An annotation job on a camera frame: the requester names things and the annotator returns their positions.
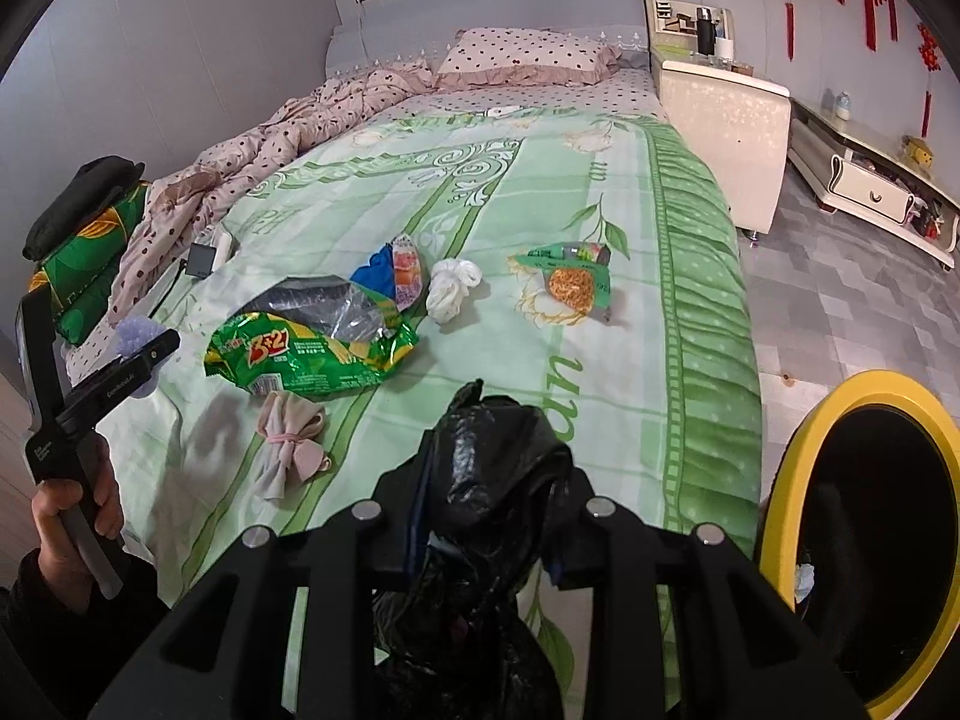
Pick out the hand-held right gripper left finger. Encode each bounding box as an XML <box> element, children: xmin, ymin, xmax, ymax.
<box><xmin>86</xmin><ymin>457</ymin><xmax>436</xmax><ymax>720</ymax></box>

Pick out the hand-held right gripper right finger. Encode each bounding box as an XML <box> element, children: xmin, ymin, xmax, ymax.
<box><xmin>544</xmin><ymin>469</ymin><xmax>871</xmax><ymax>720</ymax></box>

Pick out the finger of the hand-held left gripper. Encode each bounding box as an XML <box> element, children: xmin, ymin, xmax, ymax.
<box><xmin>58</xmin><ymin>327</ymin><xmax>183</xmax><ymax>441</ymax></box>

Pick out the lavender fuzzy cloth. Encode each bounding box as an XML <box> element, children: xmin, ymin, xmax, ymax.
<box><xmin>112</xmin><ymin>316</ymin><xmax>163</xmax><ymax>359</ymax></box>

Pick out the black plastic bag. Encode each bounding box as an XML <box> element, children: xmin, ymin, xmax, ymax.
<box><xmin>371</xmin><ymin>379</ymin><xmax>578</xmax><ymax>720</ymax></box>

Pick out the pale cloth bundle pink band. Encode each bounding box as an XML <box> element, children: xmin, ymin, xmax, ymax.
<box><xmin>250</xmin><ymin>390</ymin><xmax>335</xmax><ymax>505</ymax></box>

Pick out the yellow rimmed black bin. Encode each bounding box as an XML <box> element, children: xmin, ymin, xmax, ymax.
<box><xmin>756</xmin><ymin>369</ymin><xmax>960</xmax><ymax>720</ymax></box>

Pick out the person's left forearm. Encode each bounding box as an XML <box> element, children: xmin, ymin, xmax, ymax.
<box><xmin>0</xmin><ymin>546</ymin><xmax>175</xmax><ymax>720</ymax></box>

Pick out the person's left hand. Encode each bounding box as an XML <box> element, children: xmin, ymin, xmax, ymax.
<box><xmin>31</xmin><ymin>456</ymin><xmax>125</xmax><ymax>586</ymax></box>

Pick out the folded green blanket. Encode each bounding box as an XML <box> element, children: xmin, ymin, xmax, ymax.
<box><xmin>28</xmin><ymin>184</ymin><xmax>152</xmax><ymax>347</ymax></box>

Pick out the green floral bedsheet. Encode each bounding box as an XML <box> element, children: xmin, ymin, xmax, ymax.
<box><xmin>112</xmin><ymin>109</ymin><xmax>763</xmax><ymax>720</ymax></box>

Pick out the green snack bag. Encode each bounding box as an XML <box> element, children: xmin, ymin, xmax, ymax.
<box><xmin>204</xmin><ymin>311</ymin><xmax>421</xmax><ymax>401</ymax></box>

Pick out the black folded cloth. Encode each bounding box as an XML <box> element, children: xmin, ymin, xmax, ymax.
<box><xmin>22</xmin><ymin>156</ymin><xmax>147</xmax><ymax>262</ymax></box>

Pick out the white knotted cloth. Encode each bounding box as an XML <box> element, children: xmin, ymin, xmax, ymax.
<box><xmin>425</xmin><ymin>257</ymin><xmax>483</xmax><ymax>328</ymax></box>

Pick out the orange snack packet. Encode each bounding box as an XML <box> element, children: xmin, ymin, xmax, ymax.
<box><xmin>388</xmin><ymin>232</ymin><xmax>428</xmax><ymax>310</ymax></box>

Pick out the blue glove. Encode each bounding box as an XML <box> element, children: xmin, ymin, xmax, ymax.
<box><xmin>350</xmin><ymin>244</ymin><xmax>400</xmax><ymax>302</ymax></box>

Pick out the green noodle packet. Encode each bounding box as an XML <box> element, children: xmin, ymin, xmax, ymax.
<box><xmin>508</xmin><ymin>251</ymin><xmax>616</xmax><ymax>325</ymax></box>

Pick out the pink polka dot quilt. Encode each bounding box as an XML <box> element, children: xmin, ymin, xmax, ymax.
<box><xmin>64</xmin><ymin>66</ymin><xmax>441</xmax><ymax>385</ymax></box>

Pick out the cream bedside cabinet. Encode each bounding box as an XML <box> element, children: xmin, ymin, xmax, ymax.
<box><xmin>648</xmin><ymin>45</ymin><xmax>793</xmax><ymax>242</ymax></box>

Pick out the polka dot mattress sheet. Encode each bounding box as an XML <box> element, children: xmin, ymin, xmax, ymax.
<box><xmin>390</xmin><ymin>67</ymin><xmax>670</xmax><ymax>125</ymax></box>

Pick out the cream television cabinet with drawer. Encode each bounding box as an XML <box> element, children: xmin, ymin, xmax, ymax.
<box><xmin>787</xmin><ymin>96</ymin><xmax>960</xmax><ymax>272</ymax></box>

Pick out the pink polka dot pillow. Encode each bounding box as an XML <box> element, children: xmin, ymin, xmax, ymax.
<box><xmin>436</xmin><ymin>27</ymin><xmax>624</xmax><ymax>88</ymax></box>

